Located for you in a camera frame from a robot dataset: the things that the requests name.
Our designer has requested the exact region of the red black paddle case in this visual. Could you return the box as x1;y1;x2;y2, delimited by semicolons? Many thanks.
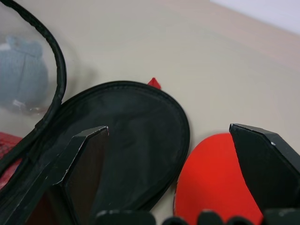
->
0;0;191;225

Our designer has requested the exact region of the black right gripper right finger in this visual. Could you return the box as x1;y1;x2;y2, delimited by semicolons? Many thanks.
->
229;123;300;212

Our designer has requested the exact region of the blue-grey plush toy keychain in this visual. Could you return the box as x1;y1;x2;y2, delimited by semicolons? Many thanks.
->
0;36;49;111

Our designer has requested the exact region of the red table tennis paddle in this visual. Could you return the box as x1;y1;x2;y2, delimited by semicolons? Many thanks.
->
172;132;265;223

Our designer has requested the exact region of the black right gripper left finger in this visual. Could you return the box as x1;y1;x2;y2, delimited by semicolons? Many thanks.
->
23;126;110;225

